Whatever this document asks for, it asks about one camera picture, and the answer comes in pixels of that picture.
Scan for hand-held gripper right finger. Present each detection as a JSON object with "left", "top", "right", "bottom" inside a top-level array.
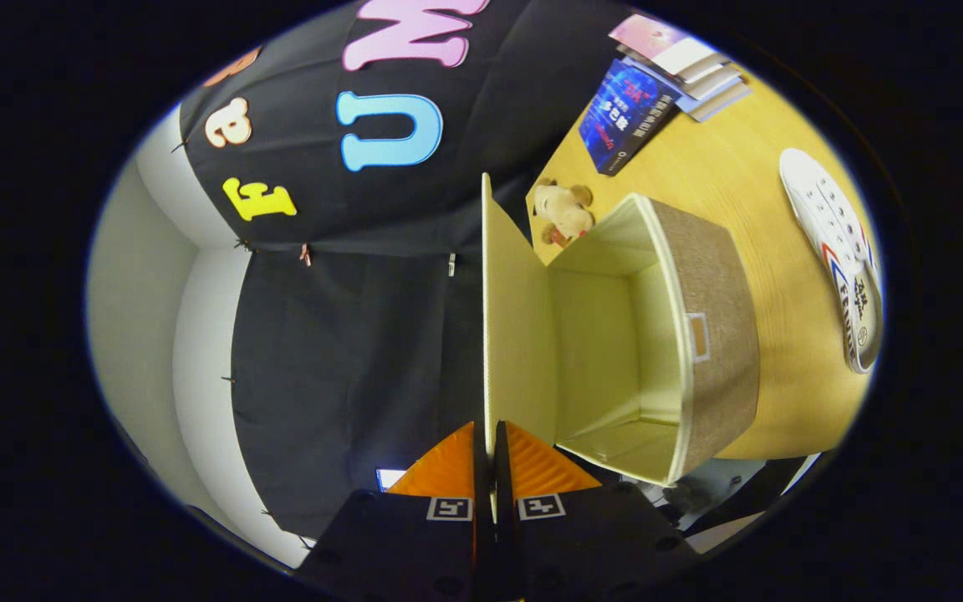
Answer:
[{"left": 494, "top": 421, "right": 700, "bottom": 602}]

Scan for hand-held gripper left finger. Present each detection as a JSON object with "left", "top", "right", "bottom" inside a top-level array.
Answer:
[{"left": 293, "top": 421, "right": 499, "bottom": 602}]

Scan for beige fabric storage box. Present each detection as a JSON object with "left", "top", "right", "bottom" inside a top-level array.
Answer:
[{"left": 481, "top": 173, "right": 761, "bottom": 487}]

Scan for white striped canvas shoe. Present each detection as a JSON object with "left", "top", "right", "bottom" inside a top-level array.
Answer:
[{"left": 779, "top": 148, "right": 884, "bottom": 375}]

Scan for brown plush toy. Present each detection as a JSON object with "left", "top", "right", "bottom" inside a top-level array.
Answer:
[{"left": 532, "top": 178, "right": 596, "bottom": 248}]

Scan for dark blue book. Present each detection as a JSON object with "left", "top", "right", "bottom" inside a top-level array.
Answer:
[{"left": 578, "top": 59, "right": 683, "bottom": 177}]

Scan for light blue cover book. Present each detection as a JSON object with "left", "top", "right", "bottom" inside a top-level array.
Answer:
[{"left": 682, "top": 79, "right": 752, "bottom": 124}]

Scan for white cover book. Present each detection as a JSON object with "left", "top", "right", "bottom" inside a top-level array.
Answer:
[{"left": 665, "top": 60, "right": 743, "bottom": 103}]

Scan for pink cover book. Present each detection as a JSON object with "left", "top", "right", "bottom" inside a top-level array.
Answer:
[{"left": 609, "top": 13, "right": 729, "bottom": 78}]

